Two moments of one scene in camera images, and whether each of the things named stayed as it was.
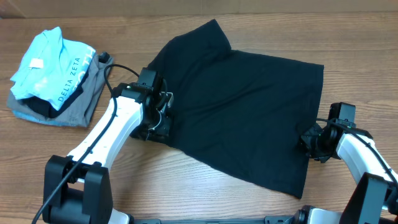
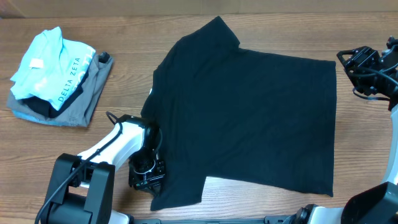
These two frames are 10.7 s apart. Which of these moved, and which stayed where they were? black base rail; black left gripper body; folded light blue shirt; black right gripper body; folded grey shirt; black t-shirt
Moved: black right gripper body; black left gripper body; black t-shirt
Stayed: black base rail; folded light blue shirt; folded grey shirt
